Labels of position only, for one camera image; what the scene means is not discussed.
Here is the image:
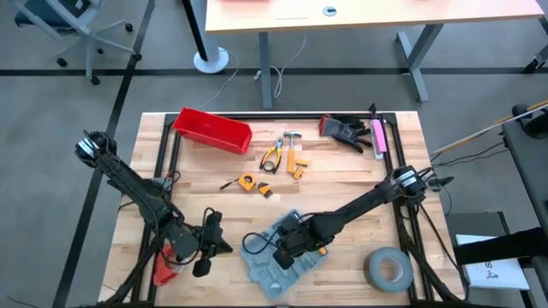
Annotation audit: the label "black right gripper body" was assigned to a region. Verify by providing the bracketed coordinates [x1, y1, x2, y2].
[271, 212, 333, 271]

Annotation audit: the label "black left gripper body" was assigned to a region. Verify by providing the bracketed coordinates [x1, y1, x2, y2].
[192, 210, 224, 278]

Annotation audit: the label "grey plastic tool case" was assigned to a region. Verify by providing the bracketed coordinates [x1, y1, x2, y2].
[239, 208, 331, 301]

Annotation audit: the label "yellow tape measure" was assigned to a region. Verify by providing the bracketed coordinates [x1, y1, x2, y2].
[219, 172, 259, 193]

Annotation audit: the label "orange handled hammer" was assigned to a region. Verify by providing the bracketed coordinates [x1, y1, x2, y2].
[283, 130, 303, 175]

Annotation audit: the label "yellow black pliers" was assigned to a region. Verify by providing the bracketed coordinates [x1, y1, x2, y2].
[259, 136, 284, 175]

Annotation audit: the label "red tape dispenser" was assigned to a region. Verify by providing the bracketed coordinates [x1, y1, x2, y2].
[152, 244, 189, 287]

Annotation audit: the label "red plastic bin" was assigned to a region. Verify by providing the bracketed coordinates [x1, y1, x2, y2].
[171, 106, 253, 156]

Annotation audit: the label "column with white round base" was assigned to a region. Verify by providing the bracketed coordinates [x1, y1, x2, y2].
[182, 0, 230, 74]

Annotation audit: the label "black flat bar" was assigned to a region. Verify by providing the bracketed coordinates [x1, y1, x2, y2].
[452, 226, 548, 267]

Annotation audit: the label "white printed paper sheet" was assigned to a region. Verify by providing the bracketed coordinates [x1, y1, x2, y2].
[455, 234, 532, 291]

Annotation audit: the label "white pole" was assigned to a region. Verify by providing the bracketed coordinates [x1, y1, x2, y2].
[430, 104, 548, 156]

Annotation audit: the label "white flat pad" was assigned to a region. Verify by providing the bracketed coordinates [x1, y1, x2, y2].
[273, 3, 312, 21]

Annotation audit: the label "grey office chair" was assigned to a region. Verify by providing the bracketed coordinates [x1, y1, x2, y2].
[12, 0, 143, 86]

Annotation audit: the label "black side table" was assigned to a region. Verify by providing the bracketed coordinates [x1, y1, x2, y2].
[500, 102, 548, 234]

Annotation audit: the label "wooden desk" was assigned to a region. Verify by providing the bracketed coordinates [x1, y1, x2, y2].
[204, 0, 545, 110]

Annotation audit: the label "yellow pole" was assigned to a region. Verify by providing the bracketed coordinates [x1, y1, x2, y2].
[491, 99, 548, 126]

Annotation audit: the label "dark desk leg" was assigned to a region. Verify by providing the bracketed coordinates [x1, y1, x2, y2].
[524, 16, 548, 74]

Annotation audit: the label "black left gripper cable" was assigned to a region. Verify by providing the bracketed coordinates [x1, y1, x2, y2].
[164, 207, 215, 267]

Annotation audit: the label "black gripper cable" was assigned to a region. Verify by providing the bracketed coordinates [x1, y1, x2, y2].
[241, 232, 283, 257]
[164, 207, 215, 267]

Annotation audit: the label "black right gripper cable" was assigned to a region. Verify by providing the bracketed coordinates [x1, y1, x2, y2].
[241, 232, 283, 257]

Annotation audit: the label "grey duct tape roll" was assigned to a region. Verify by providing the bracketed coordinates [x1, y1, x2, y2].
[363, 246, 414, 293]

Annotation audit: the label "thin white cable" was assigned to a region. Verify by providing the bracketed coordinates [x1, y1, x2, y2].
[197, 49, 241, 111]

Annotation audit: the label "thick white cable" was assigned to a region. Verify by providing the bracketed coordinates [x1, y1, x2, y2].
[270, 33, 307, 99]

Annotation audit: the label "black power cable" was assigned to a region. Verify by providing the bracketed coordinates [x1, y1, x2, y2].
[432, 140, 509, 168]

